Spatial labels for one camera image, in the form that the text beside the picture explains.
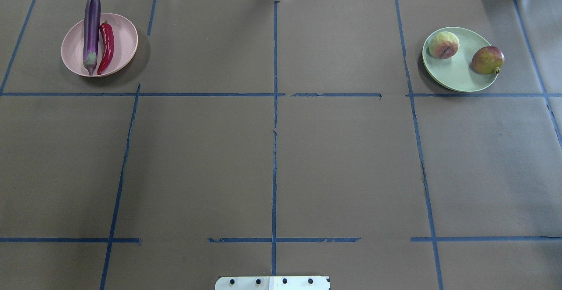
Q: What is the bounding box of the light green plate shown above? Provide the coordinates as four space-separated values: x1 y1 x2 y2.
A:
421 26 497 93

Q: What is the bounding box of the red apple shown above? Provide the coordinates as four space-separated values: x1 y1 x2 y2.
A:
472 46 504 75

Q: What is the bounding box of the white column with base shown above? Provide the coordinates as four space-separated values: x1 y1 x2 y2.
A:
215 275 331 290

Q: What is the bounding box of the yellow pink peach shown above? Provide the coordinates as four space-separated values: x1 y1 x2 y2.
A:
428 31 460 59

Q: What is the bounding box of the pink plate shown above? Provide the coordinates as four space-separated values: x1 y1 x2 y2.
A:
60 12 138 78

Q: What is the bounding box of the purple eggplant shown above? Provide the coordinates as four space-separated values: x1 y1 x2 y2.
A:
83 0 101 76

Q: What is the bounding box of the red chili pepper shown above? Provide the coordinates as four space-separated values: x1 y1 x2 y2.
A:
97 20 115 75

